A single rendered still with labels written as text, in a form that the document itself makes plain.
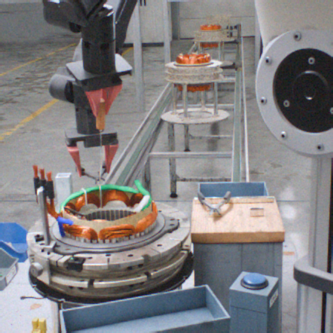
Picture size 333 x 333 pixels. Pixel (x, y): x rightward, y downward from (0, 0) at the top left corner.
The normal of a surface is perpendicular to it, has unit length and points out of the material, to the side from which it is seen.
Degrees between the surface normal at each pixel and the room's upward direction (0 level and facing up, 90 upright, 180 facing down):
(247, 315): 90
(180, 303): 90
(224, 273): 90
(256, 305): 90
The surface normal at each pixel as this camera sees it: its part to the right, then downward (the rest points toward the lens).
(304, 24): -0.63, 0.55
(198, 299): 0.27, 0.28
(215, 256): -0.06, 0.30
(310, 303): -0.69, 0.25
